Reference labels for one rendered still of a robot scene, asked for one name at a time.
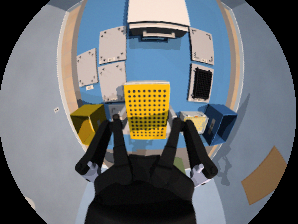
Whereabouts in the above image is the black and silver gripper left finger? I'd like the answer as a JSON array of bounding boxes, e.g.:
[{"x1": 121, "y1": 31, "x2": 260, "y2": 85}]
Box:
[{"x1": 75, "y1": 105, "x2": 133, "y2": 187}]

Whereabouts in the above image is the blue bench mat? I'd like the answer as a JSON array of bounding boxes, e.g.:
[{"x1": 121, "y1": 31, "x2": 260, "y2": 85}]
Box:
[{"x1": 77, "y1": 0, "x2": 231, "y2": 152}]

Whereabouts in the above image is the grey box with green button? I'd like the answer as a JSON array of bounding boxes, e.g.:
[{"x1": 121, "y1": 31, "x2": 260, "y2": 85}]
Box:
[{"x1": 166, "y1": 120, "x2": 171, "y2": 138}]

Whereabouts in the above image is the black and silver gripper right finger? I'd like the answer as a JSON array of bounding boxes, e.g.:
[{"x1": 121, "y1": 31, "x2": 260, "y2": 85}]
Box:
[{"x1": 151, "y1": 103, "x2": 218, "y2": 188}]

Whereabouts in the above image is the yellow bin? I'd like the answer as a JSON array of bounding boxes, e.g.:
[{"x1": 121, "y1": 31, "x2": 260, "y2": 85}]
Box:
[{"x1": 70, "y1": 104, "x2": 107, "y2": 146}]

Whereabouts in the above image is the grey flat plate with corner pegs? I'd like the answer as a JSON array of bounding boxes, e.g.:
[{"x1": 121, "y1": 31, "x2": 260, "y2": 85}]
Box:
[{"x1": 77, "y1": 48, "x2": 99, "y2": 87}]

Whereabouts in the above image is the black multi-well plate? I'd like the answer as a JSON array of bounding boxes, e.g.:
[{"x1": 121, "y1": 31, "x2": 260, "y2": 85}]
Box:
[{"x1": 192, "y1": 68, "x2": 212, "y2": 99}]

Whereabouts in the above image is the blue open-top bin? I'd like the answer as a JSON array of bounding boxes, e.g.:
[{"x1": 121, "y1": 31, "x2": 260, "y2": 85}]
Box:
[{"x1": 202, "y1": 104, "x2": 238, "y2": 146}]

